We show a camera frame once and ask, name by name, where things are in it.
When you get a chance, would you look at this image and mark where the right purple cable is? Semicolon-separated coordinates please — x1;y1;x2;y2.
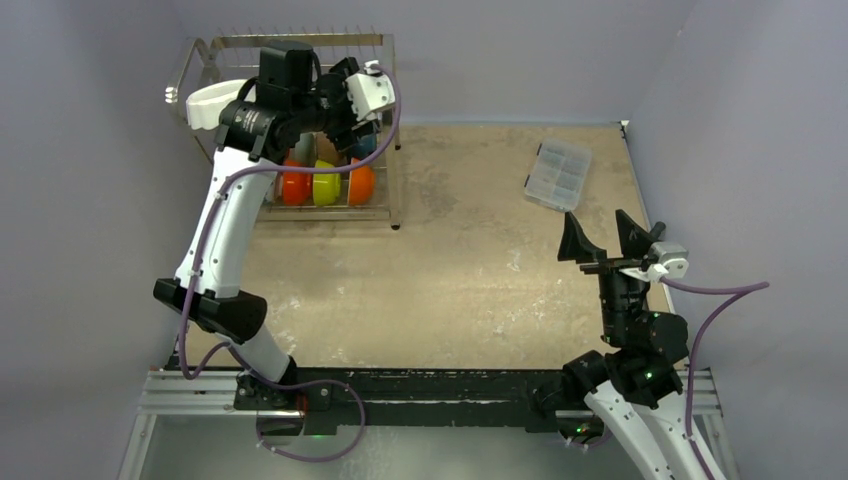
659;276;772;480

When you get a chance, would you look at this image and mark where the teal blue bowl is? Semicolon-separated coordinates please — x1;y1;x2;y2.
347;134;378;160

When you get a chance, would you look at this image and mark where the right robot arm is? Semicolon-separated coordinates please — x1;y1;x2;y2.
557;210;725;479

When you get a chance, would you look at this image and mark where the aluminium frame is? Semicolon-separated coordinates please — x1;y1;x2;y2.
117;368;742;480

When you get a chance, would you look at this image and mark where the white fluted bowl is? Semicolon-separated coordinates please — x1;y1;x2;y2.
185;79;248;131

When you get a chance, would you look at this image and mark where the metal two-tier dish rack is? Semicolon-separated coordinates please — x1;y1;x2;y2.
164;27;403;232

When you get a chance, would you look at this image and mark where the pale green bowl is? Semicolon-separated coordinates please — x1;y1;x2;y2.
290;133;317;167

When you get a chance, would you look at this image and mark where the front red-orange bowl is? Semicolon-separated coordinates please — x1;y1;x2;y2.
280;171;314;206

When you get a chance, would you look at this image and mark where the clear plastic organizer box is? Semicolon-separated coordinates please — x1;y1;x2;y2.
524;138;593;212

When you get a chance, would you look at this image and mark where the brown speckled bowl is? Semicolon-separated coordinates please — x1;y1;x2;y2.
315;133;347;166

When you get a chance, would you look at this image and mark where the lime green bowl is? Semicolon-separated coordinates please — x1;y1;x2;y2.
312;159;341;207

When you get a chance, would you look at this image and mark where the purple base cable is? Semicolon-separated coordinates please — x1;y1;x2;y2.
254;379;368;464

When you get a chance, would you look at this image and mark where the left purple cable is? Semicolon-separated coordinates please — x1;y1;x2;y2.
175;62;403;392

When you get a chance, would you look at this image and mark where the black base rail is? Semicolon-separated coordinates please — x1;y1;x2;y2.
233;366;598;437

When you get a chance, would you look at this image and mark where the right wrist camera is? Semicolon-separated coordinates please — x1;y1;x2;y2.
621;241;689;283

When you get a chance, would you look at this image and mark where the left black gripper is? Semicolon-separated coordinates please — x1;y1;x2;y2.
293;60;380;149

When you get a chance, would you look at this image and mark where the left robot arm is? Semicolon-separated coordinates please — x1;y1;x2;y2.
153;41;402;409

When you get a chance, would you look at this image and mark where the front orange bowl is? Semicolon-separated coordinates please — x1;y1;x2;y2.
347;158;376;206

